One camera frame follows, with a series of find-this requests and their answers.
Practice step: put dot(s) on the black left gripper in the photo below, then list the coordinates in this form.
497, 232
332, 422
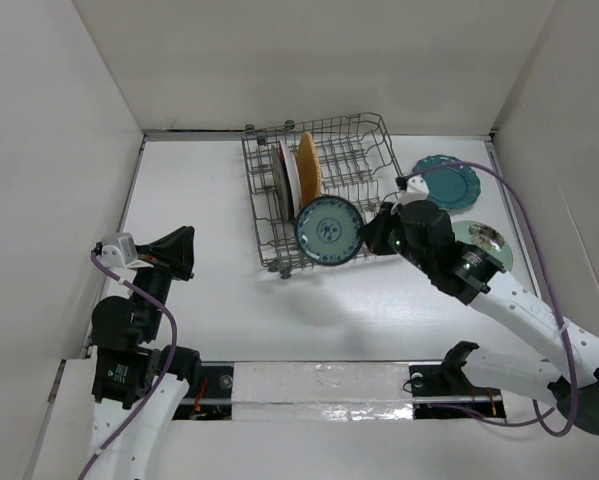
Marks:
172, 253

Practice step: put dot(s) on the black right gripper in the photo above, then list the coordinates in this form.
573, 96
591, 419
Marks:
375, 230

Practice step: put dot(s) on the small blue patterned plate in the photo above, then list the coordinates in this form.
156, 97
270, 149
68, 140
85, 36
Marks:
327, 231

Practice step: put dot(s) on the woven bamboo tray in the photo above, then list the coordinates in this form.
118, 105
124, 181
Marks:
308, 168

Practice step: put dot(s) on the red and teal floral plate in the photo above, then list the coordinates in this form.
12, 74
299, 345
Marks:
292, 174

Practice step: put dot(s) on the grey reindeer plate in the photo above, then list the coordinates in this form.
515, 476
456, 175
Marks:
281, 185

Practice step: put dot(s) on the light green flower plate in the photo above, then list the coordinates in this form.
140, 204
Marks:
485, 237

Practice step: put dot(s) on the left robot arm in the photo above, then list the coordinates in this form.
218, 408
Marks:
141, 374

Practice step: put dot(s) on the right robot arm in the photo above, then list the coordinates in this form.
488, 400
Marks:
567, 376

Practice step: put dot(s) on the dark teal scalloped plate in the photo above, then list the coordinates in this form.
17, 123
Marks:
452, 188

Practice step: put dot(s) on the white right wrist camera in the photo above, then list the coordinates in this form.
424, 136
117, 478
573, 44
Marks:
412, 189

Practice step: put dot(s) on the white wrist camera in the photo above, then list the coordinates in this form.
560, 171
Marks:
118, 250
412, 189

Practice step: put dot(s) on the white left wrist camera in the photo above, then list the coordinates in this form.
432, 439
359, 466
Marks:
118, 250

